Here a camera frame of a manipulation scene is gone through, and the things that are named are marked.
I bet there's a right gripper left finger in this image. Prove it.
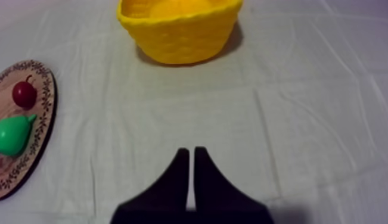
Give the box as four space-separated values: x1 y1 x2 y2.
110 147 192 224

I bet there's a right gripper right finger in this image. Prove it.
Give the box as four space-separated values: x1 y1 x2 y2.
191 146 275 224

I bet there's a round wooden board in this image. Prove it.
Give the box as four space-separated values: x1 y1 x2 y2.
0 59 58 201

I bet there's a yellow plastic basket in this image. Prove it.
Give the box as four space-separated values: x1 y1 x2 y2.
116 0 244 65

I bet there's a green toy pear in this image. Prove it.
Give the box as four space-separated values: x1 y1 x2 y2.
0 114 38 157

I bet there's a small red fruit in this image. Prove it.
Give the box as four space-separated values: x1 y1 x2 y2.
11 74 38 110

